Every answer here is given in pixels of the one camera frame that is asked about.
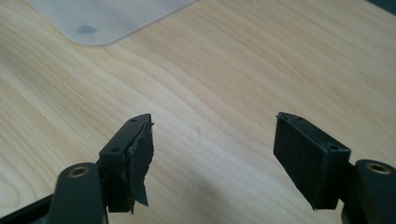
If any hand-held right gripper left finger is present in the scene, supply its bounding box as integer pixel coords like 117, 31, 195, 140
98, 113, 155, 216

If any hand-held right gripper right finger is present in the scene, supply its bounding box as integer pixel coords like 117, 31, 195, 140
273, 111, 353, 211

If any clear plastic storage box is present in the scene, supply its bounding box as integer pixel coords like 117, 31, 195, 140
25, 0, 200, 47

